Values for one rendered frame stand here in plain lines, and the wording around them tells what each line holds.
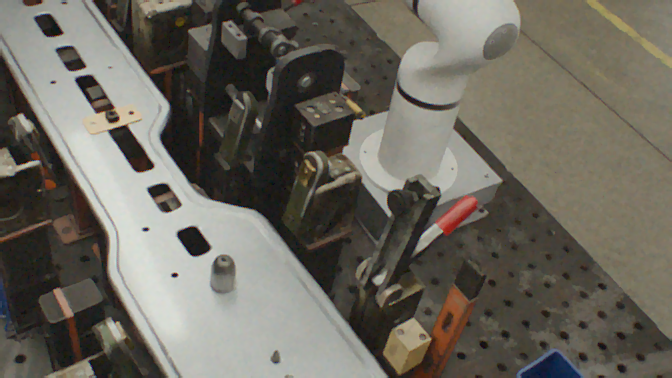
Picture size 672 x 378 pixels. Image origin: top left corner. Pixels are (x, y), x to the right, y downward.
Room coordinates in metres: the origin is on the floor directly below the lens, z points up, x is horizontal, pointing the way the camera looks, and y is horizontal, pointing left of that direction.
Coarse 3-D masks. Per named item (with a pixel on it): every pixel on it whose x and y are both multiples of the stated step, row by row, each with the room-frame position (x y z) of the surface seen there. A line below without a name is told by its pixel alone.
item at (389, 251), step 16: (416, 176) 0.58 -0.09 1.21; (400, 192) 0.55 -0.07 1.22; (416, 192) 0.57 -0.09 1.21; (432, 192) 0.56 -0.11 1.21; (400, 208) 0.54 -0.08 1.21; (416, 208) 0.57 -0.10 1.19; (432, 208) 0.56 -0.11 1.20; (400, 224) 0.57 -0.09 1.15; (416, 224) 0.55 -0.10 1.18; (384, 240) 0.56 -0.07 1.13; (400, 240) 0.56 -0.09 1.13; (416, 240) 0.55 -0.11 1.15; (384, 256) 0.56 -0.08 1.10; (400, 256) 0.54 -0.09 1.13; (368, 272) 0.56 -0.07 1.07; (400, 272) 0.55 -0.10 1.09; (384, 288) 0.54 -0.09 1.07
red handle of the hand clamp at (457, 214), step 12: (456, 204) 0.63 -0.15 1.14; (468, 204) 0.63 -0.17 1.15; (444, 216) 0.62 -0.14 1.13; (456, 216) 0.62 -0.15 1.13; (468, 216) 0.62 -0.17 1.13; (432, 228) 0.61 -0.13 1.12; (444, 228) 0.60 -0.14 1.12; (420, 240) 0.59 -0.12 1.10; (432, 240) 0.59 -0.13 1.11; (420, 252) 0.58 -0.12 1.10; (408, 264) 0.57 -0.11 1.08; (372, 276) 0.56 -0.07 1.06; (384, 276) 0.56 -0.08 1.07
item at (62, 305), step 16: (64, 288) 0.50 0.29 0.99; (80, 288) 0.51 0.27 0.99; (96, 288) 0.51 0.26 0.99; (48, 304) 0.48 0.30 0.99; (64, 304) 0.48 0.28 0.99; (80, 304) 0.48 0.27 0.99; (96, 304) 0.49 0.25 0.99; (48, 320) 0.45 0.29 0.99; (64, 320) 0.46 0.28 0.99; (80, 320) 0.48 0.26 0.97; (96, 320) 0.49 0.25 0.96; (48, 336) 0.47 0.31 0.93; (64, 336) 0.46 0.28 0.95; (80, 336) 0.47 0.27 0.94; (48, 352) 0.46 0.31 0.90; (64, 352) 0.46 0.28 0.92; (80, 352) 0.47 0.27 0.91; (96, 352) 0.48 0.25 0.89
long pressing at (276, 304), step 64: (0, 0) 1.04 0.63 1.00; (64, 0) 1.08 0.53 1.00; (128, 64) 0.94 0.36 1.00; (64, 128) 0.76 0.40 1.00; (128, 192) 0.67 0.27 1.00; (192, 192) 0.69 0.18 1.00; (128, 256) 0.56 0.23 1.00; (192, 256) 0.58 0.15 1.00; (256, 256) 0.60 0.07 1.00; (192, 320) 0.49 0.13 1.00; (256, 320) 0.51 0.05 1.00; (320, 320) 0.53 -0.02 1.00
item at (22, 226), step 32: (0, 160) 0.64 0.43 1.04; (0, 192) 0.61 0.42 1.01; (32, 192) 0.64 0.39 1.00; (0, 224) 0.60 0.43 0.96; (32, 224) 0.63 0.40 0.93; (0, 256) 0.61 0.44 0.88; (32, 256) 0.63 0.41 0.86; (0, 288) 0.59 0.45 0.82; (32, 288) 0.62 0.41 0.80; (32, 320) 0.61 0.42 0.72
